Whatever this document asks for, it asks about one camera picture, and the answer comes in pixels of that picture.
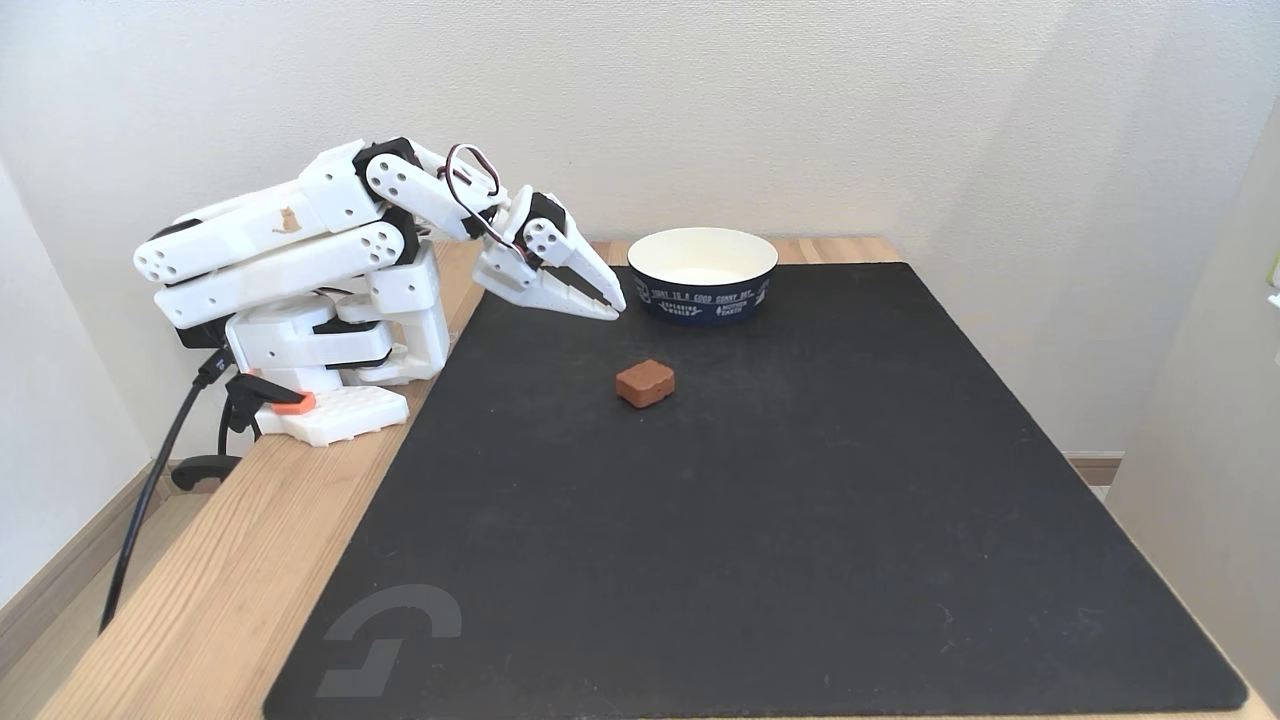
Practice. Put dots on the brown block toy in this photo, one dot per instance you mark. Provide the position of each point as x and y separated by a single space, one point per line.
645 384

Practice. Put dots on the black clamp with orange trigger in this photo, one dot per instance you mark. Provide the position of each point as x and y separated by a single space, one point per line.
262 392

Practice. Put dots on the black desk mat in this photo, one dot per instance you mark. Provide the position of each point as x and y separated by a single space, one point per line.
780 520

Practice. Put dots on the white and green edge object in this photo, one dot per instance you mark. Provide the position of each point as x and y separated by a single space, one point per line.
1275 285

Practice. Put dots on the navy and white paper bowl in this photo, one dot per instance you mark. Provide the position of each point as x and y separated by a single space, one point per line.
702 300

